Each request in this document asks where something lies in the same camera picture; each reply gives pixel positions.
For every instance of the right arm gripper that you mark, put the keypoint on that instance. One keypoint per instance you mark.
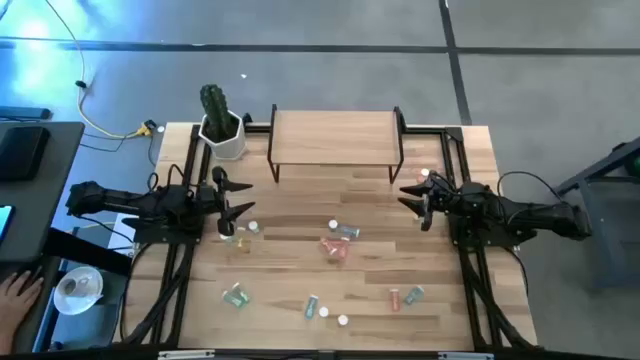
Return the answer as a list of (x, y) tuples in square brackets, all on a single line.
[(441, 200)]

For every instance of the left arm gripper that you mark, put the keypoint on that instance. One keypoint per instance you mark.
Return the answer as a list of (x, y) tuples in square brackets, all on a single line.
[(207, 200)]

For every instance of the red translucent medicine bottle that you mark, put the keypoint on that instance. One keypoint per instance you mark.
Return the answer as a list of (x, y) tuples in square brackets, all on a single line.
[(343, 250), (327, 245), (395, 300), (420, 179)]

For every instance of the yellow translucent medicine bottle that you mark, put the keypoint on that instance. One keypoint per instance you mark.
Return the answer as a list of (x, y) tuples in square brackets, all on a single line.
[(323, 311), (343, 320), (243, 244), (425, 172)]

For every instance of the green translucent medicine bottle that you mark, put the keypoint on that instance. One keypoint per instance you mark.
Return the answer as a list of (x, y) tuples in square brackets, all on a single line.
[(231, 299), (253, 226), (241, 292)]

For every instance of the blue pill bottle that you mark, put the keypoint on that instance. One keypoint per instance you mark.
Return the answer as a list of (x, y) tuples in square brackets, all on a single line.
[(311, 306)]

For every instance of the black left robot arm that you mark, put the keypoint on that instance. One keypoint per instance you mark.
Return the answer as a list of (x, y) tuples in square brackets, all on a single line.
[(115, 197)]

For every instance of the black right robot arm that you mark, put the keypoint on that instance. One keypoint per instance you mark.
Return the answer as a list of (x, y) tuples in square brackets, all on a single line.
[(540, 215)]

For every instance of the green cactus plant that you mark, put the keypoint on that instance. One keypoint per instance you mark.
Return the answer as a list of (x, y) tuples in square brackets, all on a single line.
[(216, 110)]

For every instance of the white paper sheet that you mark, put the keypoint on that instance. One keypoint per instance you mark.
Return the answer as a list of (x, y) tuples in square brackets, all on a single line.
[(120, 232)]

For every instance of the black side desk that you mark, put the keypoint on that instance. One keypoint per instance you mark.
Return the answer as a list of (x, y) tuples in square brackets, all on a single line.
[(75, 247)]

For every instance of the dark grey desk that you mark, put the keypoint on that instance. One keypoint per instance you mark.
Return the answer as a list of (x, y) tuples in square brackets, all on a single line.
[(55, 200)]

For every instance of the blue-grey metal cart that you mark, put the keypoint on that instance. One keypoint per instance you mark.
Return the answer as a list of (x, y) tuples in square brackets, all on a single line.
[(600, 210)]

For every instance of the black rectangular pad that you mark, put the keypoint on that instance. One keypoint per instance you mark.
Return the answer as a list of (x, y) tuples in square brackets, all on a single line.
[(22, 152)]

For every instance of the black flat bar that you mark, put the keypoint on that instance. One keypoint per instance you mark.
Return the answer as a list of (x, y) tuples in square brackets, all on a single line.
[(25, 113)]

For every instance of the smartphone with lit screen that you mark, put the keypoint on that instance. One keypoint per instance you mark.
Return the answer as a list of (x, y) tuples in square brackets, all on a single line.
[(4, 222)]

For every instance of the person's hand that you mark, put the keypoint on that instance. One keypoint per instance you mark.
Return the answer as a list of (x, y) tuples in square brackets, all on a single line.
[(15, 300)]

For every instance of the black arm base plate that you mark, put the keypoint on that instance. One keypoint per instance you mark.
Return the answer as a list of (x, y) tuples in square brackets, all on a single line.
[(150, 233), (475, 241)]

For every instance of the wooden shelf black metal frame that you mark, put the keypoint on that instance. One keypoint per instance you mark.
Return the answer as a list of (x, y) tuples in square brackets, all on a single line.
[(335, 137)]

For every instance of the silver edge bracket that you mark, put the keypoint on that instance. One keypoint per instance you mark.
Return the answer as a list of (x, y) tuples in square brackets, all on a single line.
[(466, 356), (186, 355)]

